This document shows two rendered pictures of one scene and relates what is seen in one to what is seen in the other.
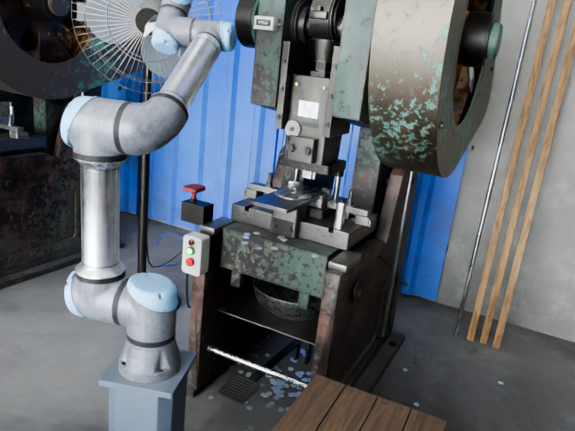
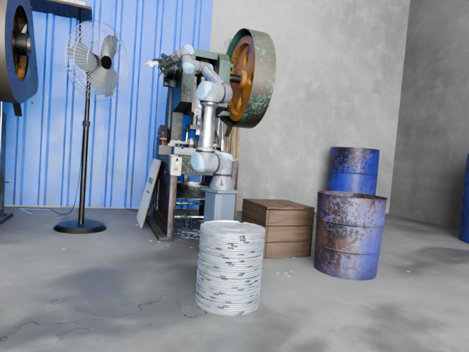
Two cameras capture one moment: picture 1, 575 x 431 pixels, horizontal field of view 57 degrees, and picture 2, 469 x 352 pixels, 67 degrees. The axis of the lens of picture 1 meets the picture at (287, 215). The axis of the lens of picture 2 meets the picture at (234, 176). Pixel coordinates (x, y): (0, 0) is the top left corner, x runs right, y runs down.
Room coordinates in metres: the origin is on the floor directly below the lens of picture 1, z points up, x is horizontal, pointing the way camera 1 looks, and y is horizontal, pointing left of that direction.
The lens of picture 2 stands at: (-0.43, 1.86, 0.66)
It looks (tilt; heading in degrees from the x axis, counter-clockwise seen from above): 3 degrees down; 314
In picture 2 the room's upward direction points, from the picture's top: 4 degrees clockwise
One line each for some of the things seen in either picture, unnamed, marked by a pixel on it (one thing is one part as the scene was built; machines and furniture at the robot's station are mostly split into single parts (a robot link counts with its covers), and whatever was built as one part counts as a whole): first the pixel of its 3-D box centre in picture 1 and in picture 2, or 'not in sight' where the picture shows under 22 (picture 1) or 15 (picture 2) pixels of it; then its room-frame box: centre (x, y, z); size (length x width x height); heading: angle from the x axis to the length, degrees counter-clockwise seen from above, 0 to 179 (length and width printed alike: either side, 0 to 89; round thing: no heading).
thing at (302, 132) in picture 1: (312, 116); (201, 108); (1.82, -0.05, 1.04); 0.17 x 0.15 x 0.30; 155
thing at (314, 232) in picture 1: (305, 216); (197, 152); (1.85, -0.07, 0.68); 0.45 x 0.30 x 0.06; 65
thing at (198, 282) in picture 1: (256, 246); (160, 176); (2.09, 0.12, 0.45); 0.92 x 0.12 x 0.90; 155
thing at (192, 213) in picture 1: (196, 226); (164, 156); (1.78, 0.31, 0.62); 0.10 x 0.06 x 0.20; 65
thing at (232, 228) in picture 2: not in sight; (232, 227); (0.65, 0.71, 0.34); 0.29 x 0.29 x 0.01
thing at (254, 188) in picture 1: (267, 185); (177, 140); (1.93, 0.09, 0.76); 0.17 x 0.06 x 0.10; 65
